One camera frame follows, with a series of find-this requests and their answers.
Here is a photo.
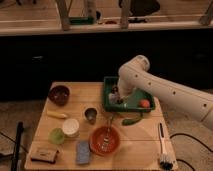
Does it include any dark red bowl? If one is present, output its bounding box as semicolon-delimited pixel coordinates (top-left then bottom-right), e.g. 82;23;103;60
48;85;70;106

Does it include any brown wooden block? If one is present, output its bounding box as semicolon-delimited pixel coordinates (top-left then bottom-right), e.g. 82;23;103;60
30;147;59;164

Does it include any green plastic tray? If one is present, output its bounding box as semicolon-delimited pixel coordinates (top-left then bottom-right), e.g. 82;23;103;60
102;76;155;113

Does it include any brown grape bunch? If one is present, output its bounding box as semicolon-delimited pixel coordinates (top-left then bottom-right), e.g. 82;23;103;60
111;85;119;94

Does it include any metal cup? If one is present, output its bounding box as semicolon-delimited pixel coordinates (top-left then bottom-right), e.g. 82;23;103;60
84;108;97;125

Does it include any black stand post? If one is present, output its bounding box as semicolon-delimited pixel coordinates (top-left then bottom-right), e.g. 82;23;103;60
11;122;24;171

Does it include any grey towel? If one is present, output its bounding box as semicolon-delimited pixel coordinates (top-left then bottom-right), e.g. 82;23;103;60
108;93;123;104

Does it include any green cucumber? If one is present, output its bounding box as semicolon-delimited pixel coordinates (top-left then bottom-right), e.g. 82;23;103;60
121;116;143;126

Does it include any white cup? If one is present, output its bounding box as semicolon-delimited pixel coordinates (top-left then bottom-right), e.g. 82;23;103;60
62;118;79;137

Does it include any white dish brush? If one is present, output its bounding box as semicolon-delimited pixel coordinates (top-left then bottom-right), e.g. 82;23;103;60
158;123;173;171

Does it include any red tomato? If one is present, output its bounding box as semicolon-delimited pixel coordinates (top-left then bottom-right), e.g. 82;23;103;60
139;99;150;108

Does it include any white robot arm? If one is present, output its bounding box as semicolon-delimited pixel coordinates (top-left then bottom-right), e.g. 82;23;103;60
118;55;213;131

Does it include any orange bowl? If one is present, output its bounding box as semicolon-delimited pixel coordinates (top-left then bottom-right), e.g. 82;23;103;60
89;126;120;156

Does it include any metal fork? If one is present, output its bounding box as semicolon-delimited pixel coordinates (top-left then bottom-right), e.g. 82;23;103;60
101;116;114;152

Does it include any yellow banana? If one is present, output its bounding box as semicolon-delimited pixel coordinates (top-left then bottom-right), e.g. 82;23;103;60
46;111;68;119

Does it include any blue sponge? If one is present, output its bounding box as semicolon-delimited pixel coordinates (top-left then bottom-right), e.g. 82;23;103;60
76;141;90;165

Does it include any black floor cable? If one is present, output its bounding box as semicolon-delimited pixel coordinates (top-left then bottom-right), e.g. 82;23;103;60
169;132;213;171

